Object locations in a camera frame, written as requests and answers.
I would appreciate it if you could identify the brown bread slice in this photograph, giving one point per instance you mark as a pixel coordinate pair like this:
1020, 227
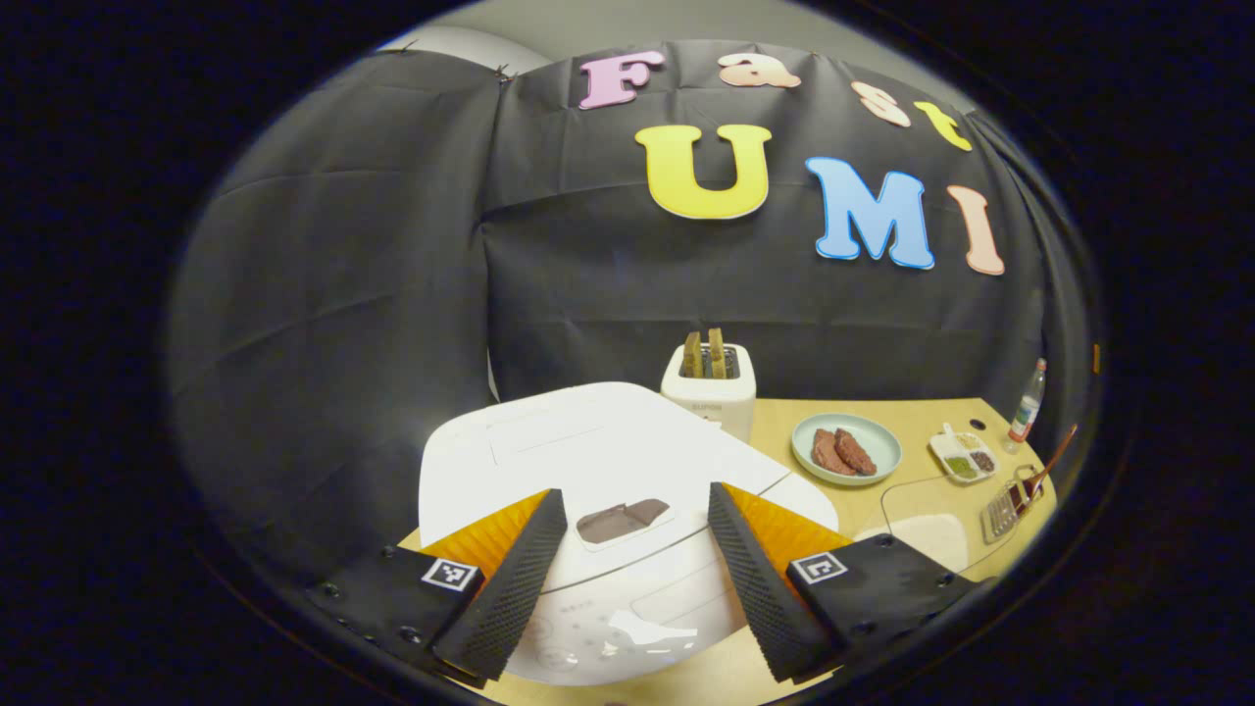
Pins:
692, 355
717, 353

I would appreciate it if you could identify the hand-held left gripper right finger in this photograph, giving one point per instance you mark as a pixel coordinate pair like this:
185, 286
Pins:
760, 598

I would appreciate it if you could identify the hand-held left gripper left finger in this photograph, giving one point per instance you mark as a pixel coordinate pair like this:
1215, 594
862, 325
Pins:
510, 603

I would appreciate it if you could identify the clear plastic bottle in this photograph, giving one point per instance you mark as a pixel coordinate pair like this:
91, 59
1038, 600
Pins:
1027, 407

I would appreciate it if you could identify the black backdrop cloth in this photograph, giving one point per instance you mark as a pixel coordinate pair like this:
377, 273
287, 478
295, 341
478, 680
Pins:
324, 294

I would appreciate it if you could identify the brown wooden spoon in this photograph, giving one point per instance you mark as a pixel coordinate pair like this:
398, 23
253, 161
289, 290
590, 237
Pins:
1054, 461

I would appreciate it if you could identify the clear rice box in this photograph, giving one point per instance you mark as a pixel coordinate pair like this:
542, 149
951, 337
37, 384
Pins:
922, 539

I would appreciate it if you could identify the white rice cooker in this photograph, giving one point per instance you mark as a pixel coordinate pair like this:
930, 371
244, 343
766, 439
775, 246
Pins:
598, 441

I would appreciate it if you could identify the white divided bean dish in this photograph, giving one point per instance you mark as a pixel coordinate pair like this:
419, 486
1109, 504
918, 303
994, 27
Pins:
961, 466

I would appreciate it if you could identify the brown meat piece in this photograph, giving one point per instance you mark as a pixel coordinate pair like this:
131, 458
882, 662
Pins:
827, 453
861, 453

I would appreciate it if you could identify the pale green plate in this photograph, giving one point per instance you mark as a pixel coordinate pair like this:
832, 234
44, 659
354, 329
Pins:
882, 446

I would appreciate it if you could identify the white toaster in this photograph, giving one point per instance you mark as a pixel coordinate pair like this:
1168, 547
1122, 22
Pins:
711, 407

